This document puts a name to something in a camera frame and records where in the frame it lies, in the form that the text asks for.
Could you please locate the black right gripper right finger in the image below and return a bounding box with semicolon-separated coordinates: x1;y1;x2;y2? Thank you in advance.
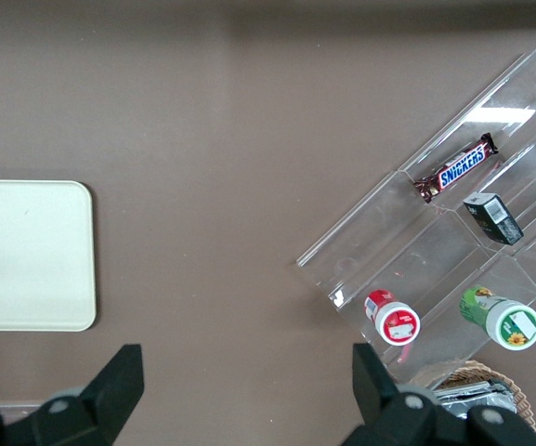
341;343;471;446

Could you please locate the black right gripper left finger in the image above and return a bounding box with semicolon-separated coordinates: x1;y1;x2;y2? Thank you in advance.
5;343;146;446

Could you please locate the light wicker basket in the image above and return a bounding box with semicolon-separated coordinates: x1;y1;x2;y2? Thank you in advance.
409;360;536;433

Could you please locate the cream plastic tray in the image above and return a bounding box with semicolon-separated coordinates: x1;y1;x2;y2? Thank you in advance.
0;179;98;333

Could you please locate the silver foil package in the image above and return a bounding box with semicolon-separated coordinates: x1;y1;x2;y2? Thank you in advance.
432;376;519;419

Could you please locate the red lidded snack cup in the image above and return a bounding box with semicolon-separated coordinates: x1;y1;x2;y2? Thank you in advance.
363;288;421;346

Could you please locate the green lidded snack cup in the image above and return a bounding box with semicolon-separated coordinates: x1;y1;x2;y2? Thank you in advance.
458;285;536;350

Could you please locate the small black carton box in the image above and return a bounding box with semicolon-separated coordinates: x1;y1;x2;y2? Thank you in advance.
462;192;525;246

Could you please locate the Snickers chocolate bar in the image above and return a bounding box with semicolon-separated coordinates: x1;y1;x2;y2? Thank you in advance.
412;132;501;204

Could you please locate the clear acrylic tiered stand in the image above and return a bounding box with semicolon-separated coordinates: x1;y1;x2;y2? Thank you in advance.
290;47;536;368

